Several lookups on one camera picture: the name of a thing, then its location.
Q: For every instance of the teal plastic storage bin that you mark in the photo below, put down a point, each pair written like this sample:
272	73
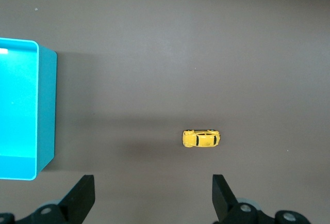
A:
18	105

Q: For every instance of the yellow beetle toy car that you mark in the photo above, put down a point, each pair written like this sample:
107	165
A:
201	138

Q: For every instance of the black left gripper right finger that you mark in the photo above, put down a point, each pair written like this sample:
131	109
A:
221	198

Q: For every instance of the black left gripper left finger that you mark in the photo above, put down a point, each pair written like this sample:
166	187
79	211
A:
80	198

